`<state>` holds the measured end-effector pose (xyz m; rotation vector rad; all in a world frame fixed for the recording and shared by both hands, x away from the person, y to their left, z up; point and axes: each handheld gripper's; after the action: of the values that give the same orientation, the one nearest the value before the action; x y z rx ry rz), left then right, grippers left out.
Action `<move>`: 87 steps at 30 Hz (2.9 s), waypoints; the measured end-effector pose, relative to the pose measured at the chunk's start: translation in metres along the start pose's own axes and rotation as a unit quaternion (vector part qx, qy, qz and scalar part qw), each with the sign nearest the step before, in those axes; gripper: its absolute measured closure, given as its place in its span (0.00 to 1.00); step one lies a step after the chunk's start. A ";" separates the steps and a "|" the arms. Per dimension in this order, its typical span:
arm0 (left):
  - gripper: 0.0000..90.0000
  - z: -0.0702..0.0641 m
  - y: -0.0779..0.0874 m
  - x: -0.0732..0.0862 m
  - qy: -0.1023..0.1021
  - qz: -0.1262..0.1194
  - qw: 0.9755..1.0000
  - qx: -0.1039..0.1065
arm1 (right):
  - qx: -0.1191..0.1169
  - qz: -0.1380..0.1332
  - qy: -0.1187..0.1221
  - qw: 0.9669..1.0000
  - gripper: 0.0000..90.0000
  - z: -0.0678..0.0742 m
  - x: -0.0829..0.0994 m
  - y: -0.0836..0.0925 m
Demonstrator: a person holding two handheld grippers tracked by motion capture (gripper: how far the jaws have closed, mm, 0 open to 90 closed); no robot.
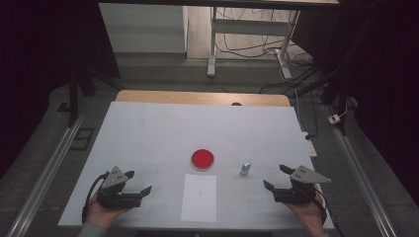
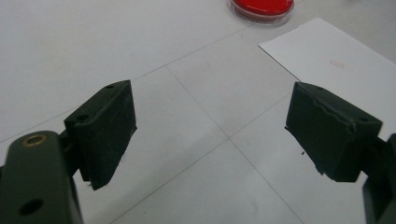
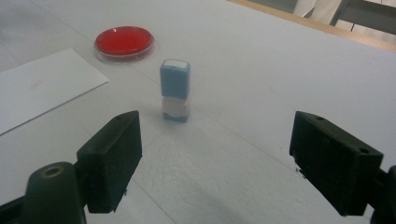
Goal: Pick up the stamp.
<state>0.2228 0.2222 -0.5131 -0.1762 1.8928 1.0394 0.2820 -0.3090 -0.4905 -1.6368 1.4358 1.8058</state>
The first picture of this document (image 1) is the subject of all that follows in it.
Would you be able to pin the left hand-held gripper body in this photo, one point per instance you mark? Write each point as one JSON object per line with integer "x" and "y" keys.
{"x": 113, "y": 179}

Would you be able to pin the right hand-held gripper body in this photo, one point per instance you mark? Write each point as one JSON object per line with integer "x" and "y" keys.
{"x": 301, "y": 189}

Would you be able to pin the small blue stamp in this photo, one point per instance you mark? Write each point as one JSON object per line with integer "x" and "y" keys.
{"x": 245, "y": 169}

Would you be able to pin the round red ink pad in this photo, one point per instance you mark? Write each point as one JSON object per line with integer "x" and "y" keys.
{"x": 202, "y": 159}

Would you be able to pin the person's right hand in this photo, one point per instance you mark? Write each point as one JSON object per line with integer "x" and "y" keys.
{"x": 311, "y": 215}

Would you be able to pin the person's left hand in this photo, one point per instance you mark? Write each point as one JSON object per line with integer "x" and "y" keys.
{"x": 99, "y": 215}

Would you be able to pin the white power strip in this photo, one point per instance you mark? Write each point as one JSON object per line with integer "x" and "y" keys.
{"x": 310, "y": 146}

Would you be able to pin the small white paper sheet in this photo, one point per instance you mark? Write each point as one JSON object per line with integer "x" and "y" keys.
{"x": 198, "y": 197}

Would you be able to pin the small white adapter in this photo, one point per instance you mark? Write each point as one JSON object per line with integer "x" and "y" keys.
{"x": 334, "y": 119}

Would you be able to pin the black metal stand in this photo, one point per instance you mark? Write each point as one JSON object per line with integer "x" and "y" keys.
{"x": 342, "y": 98}
{"x": 73, "y": 98}

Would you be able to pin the dark curtain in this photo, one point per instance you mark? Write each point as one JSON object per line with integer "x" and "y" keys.
{"x": 382, "y": 82}
{"x": 39, "y": 65}

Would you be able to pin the aluminium floor rail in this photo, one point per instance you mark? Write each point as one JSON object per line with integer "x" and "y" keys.
{"x": 360, "y": 174}
{"x": 46, "y": 174}

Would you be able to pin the white desk frame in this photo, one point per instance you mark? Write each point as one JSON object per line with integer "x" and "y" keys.
{"x": 250, "y": 27}

